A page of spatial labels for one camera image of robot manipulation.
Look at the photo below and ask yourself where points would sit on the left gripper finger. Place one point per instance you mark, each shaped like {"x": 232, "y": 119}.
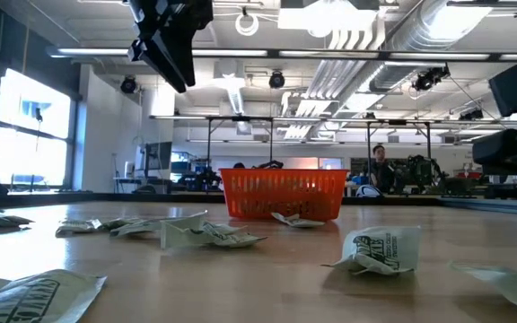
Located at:
{"x": 139, "y": 51}
{"x": 175, "y": 54}

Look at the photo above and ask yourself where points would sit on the orange plastic basket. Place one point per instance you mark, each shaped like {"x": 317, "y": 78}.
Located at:
{"x": 285, "y": 193}

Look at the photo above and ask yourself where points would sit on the black background robot arm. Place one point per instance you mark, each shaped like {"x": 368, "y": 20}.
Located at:
{"x": 422, "y": 172}

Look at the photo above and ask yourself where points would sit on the black spotlight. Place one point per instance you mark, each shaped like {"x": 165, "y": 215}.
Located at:
{"x": 276, "y": 79}
{"x": 128, "y": 84}

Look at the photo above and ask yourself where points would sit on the red box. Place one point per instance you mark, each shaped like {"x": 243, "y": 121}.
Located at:
{"x": 467, "y": 174}

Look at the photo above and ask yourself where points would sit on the black track light cluster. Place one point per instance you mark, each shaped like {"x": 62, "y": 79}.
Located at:
{"x": 429, "y": 77}

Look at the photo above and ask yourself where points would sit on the black computer monitor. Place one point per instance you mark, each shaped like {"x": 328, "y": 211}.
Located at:
{"x": 160, "y": 154}

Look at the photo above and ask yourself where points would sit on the person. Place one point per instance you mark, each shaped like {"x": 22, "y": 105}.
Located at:
{"x": 382, "y": 172}

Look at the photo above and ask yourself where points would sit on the blue white ball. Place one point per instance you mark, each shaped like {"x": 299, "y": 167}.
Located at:
{"x": 368, "y": 191}

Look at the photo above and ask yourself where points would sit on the white light panel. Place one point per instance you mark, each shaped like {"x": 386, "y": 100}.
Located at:
{"x": 326, "y": 18}

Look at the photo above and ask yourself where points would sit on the long fluorescent light rail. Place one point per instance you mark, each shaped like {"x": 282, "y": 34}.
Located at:
{"x": 240, "y": 52}

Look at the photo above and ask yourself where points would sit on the black metal rig frame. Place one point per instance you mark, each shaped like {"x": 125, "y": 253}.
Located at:
{"x": 240, "y": 118}

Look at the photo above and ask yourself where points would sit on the silver ventilation duct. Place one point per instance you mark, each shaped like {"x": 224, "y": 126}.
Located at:
{"x": 420, "y": 31}

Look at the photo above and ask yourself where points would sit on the black aluminium table frame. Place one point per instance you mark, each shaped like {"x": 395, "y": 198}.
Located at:
{"x": 106, "y": 197}

